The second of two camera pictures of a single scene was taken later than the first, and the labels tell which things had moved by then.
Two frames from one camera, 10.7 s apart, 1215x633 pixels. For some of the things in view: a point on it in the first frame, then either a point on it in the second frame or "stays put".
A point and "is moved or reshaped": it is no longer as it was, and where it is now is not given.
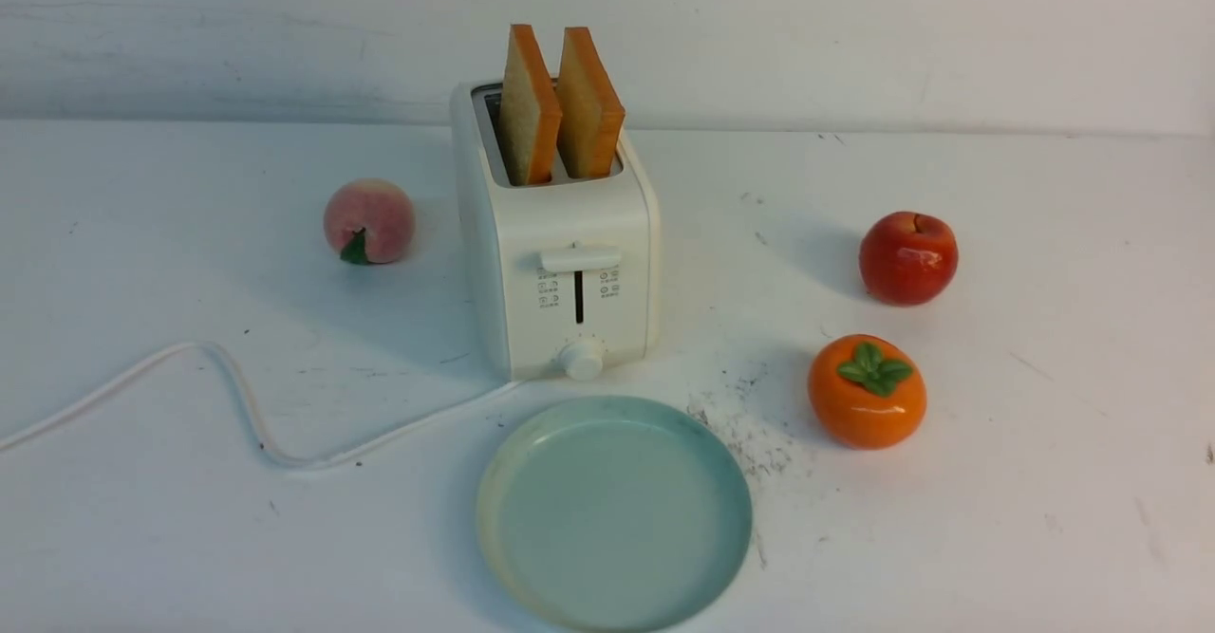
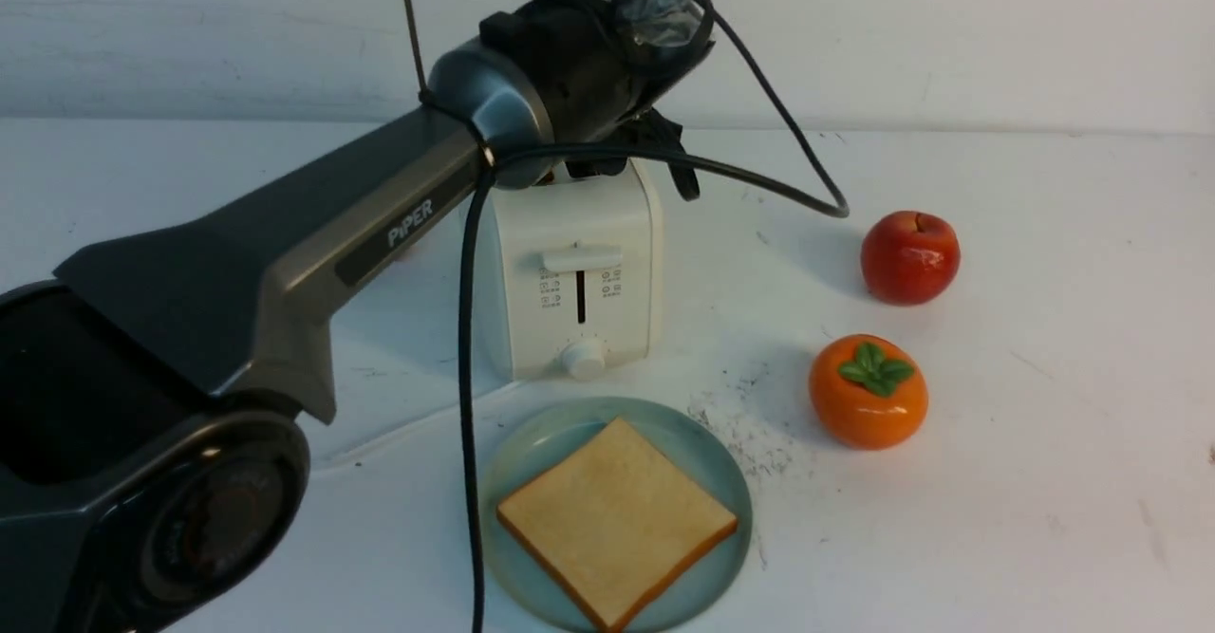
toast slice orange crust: (531, 108) is moved or reshaped
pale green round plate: (613, 514) stays put
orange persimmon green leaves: (868, 390) stays put
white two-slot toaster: (563, 216) stays put
